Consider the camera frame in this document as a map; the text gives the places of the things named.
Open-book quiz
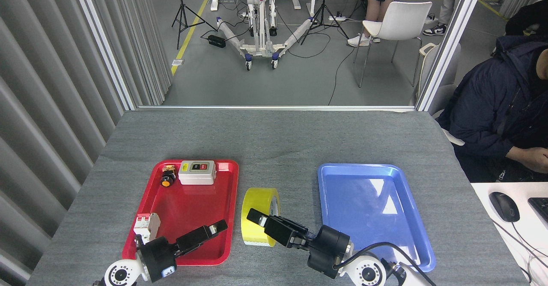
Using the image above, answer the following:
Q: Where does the white desk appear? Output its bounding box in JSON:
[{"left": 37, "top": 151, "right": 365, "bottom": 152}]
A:
[{"left": 471, "top": 182, "right": 548, "bottom": 286}]

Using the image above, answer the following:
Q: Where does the silver frame post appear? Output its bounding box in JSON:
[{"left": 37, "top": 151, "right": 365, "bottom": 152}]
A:
[{"left": 415, "top": 0, "right": 488, "bottom": 112}]

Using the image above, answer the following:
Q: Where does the white push-button switch box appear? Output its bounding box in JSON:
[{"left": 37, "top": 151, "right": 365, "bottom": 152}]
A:
[{"left": 178, "top": 161, "right": 217, "bottom": 185}]

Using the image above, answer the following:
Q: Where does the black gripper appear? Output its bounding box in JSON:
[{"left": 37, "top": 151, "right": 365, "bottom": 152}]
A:
[
  {"left": 246, "top": 208, "right": 352, "bottom": 279},
  {"left": 137, "top": 219, "right": 229, "bottom": 283}
]

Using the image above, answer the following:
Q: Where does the yellow push button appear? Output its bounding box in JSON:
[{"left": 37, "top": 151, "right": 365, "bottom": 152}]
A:
[{"left": 161, "top": 165, "right": 176, "bottom": 188}]

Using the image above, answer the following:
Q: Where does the black floor cable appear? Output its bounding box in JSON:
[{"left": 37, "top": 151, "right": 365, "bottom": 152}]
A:
[{"left": 328, "top": 44, "right": 356, "bottom": 106}]

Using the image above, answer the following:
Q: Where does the red plastic tray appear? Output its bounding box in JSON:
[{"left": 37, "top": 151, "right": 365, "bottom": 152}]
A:
[{"left": 122, "top": 160, "right": 239, "bottom": 266}]

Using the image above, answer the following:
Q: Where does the white plastic chair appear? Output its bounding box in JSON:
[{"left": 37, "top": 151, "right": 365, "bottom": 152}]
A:
[{"left": 354, "top": 1, "right": 433, "bottom": 88}]

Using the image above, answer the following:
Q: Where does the silver frame rail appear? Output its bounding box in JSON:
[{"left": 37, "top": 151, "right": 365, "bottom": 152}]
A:
[{"left": 137, "top": 105, "right": 416, "bottom": 112}]

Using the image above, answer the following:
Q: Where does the blue plastic tray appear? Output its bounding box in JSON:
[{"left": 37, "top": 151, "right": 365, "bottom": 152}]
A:
[{"left": 317, "top": 163, "right": 436, "bottom": 272}]

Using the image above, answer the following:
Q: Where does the grey white armchair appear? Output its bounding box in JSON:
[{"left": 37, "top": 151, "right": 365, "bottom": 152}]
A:
[{"left": 417, "top": 42, "right": 465, "bottom": 146}]

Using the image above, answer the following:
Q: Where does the black computer mouse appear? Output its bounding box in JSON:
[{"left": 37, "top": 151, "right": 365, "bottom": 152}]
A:
[{"left": 489, "top": 192, "right": 520, "bottom": 223}]

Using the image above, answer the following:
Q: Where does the person's hand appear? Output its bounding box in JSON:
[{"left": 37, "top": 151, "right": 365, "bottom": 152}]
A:
[{"left": 512, "top": 146, "right": 548, "bottom": 174}]

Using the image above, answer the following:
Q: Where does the black keyboard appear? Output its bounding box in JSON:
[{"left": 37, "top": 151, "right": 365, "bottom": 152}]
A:
[{"left": 528, "top": 197, "right": 548, "bottom": 229}]

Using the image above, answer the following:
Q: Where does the white stand on wheels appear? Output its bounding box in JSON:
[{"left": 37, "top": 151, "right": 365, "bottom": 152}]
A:
[{"left": 216, "top": 0, "right": 317, "bottom": 70}]

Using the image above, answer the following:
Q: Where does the yellow tape roll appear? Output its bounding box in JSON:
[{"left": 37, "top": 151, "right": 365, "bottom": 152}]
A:
[{"left": 241, "top": 187, "right": 281, "bottom": 247}]

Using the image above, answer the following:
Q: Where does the white circuit breaker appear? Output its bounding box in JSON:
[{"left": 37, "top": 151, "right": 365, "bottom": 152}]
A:
[{"left": 133, "top": 213, "right": 161, "bottom": 246}]

